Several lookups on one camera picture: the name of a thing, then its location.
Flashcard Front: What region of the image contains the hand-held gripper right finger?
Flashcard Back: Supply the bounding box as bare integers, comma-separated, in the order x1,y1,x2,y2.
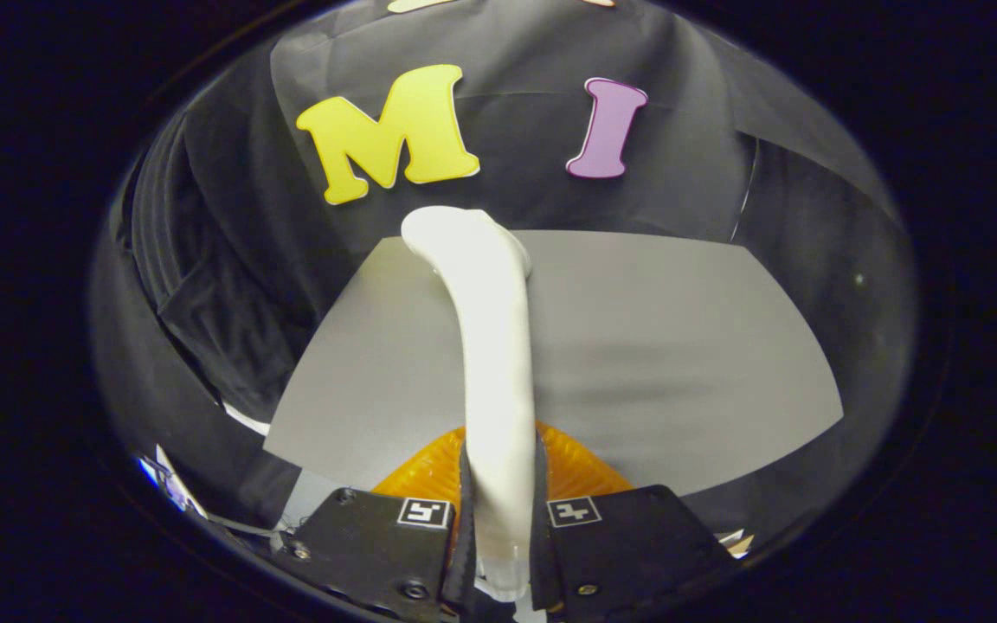
531,421,737,617

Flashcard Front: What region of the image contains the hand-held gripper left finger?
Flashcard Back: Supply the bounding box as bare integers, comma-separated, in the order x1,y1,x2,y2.
278,424,475,622

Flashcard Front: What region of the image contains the white shirt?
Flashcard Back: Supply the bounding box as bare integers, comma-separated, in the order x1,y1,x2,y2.
220,401,272,438

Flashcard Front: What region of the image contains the white garment steamer head with hose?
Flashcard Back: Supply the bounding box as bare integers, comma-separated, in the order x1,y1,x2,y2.
401,206,538,602

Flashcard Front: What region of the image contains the black blazer jacket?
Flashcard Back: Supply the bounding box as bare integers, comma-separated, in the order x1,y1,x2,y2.
122,112,335,434

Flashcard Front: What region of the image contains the grey cabinet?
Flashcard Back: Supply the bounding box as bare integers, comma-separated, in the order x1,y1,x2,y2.
263,229,846,529

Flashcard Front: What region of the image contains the black backdrop cloth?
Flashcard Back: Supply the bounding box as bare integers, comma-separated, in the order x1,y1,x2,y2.
92,0,915,537

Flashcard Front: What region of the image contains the white wall cable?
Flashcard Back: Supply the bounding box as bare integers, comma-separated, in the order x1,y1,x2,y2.
729,138,761,245

